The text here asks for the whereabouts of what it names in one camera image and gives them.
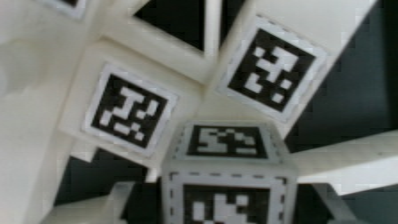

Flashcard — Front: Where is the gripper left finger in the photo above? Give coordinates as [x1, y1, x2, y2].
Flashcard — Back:
[41, 182, 161, 224]

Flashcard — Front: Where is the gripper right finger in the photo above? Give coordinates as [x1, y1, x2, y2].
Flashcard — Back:
[293, 184, 359, 224]

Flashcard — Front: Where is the white tagged cube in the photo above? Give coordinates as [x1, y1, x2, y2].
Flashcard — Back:
[161, 121, 298, 224]

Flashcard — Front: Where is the white chair back frame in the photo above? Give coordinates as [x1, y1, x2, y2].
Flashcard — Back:
[0, 0, 376, 224]

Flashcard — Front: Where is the white front fence bar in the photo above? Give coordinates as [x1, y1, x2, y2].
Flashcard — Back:
[291, 130, 398, 195]

